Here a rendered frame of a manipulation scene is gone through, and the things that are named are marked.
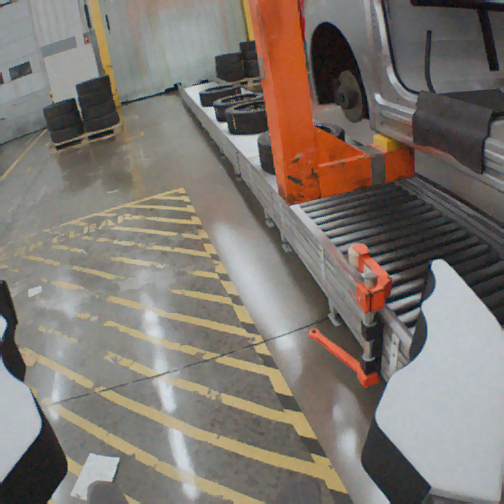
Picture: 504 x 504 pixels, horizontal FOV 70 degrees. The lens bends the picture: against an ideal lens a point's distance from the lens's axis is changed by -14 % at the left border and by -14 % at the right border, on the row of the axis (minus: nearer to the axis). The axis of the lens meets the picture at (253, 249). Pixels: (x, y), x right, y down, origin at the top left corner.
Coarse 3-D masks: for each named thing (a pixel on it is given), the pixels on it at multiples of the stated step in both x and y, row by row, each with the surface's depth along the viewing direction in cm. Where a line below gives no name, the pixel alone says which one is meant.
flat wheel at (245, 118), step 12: (228, 108) 433; (240, 108) 435; (252, 108) 431; (264, 108) 401; (228, 120) 420; (240, 120) 404; (252, 120) 401; (264, 120) 401; (240, 132) 412; (252, 132) 407
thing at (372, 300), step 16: (352, 256) 149; (368, 256) 145; (368, 272) 141; (384, 272) 135; (384, 288) 126; (368, 304) 126; (320, 336) 172; (336, 352) 162; (352, 368) 154; (368, 384) 147
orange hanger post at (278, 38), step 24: (264, 0) 140; (288, 0) 142; (264, 24) 145; (288, 24) 147; (264, 48) 152; (288, 48) 152; (264, 72) 161; (288, 72) 157; (264, 96) 173; (288, 96) 161; (288, 120) 166; (312, 120) 169; (288, 144) 171; (312, 144) 174; (288, 168) 176; (312, 168) 179; (288, 192) 182; (312, 192) 184
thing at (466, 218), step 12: (408, 180) 239; (420, 180) 230; (420, 192) 229; (432, 192) 219; (444, 192) 204; (444, 204) 208; (456, 204) 202; (468, 204) 189; (456, 216) 200; (468, 216) 190; (480, 216) 183; (468, 228) 192; (480, 228) 182; (492, 228) 176; (492, 240) 174
